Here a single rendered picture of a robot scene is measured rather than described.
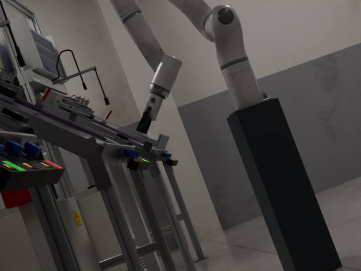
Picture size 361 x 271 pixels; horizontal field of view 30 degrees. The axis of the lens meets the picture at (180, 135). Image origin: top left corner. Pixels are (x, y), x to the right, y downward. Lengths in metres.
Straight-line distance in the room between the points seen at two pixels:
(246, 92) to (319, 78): 3.40
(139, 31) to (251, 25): 3.38
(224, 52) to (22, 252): 1.10
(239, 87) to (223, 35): 0.22
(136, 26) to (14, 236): 0.95
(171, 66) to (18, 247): 0.92
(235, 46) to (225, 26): 0.10
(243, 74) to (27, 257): 1.09
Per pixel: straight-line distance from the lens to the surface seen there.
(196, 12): 2.78
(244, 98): 2.68
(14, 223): 2.30
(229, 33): 2.68
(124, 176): 3.16
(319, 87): 6.04
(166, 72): 2.66
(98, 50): 5.75
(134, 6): 2.71
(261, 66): 5.93
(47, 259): 1.86
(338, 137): 6.03
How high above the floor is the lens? 0.54
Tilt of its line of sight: 3 degrees up
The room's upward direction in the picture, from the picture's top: 20 degrees counter-clockwise
